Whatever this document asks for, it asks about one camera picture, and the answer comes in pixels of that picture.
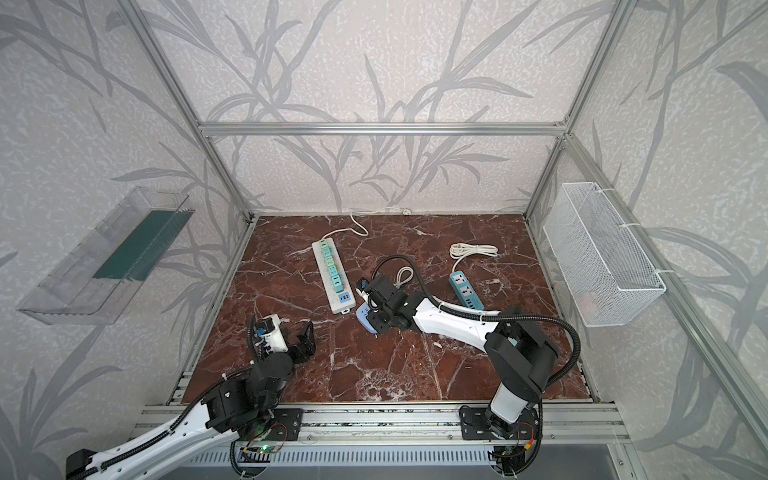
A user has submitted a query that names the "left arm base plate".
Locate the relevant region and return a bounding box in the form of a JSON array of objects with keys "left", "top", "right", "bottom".
[{"left": 255, "top": 408, "right": 304, "bottom": 443}]

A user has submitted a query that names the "long white pastel power strip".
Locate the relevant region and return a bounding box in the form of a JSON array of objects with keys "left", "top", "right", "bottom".
[{"left": 311, "top": 238, "right": 356, "bottom": 314}]

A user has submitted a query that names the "square blue power strip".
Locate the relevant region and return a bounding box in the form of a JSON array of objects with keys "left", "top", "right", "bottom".
[{"left": 355, "top": 303, "right": 378, "bottom": 335}]

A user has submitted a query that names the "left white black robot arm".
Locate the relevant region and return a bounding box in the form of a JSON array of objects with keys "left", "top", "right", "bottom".
[{"left": 66, "top": 315, "right": 316, "bottom": 479}]

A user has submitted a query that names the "clear plastic wall tray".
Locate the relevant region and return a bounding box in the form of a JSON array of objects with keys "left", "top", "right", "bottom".
[{"left": 17, "top": 187, "right": 194, "bottom": 325}]

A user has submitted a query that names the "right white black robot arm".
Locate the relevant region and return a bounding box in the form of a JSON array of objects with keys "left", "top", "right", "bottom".
[{"left": 355, "top": 255, "right": 581, "bottom": 439}]

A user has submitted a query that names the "white wire mesh basket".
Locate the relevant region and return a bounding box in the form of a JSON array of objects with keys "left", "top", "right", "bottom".
[{"left": 543, "top": 182, "right": 666, "bottom": 328}]

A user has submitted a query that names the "white power strip cable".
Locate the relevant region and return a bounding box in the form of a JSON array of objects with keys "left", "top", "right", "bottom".
[{"left": 320, "top": 207, "right": 415, "bottom": 241}]

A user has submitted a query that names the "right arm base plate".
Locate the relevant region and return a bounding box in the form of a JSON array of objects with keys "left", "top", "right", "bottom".
[{"left": 459, "top": 405, "right": 539, "bottom": 441}]

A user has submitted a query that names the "aluminium front rail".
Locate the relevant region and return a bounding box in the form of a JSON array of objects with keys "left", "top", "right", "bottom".
[{"left": 125, "top": 403, "right": 631, "bottom": 448}]

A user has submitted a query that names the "teal power strip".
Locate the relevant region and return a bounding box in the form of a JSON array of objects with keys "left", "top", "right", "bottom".
[{"left": 449, "top": 271, "right": 484, "bottom": 310}]

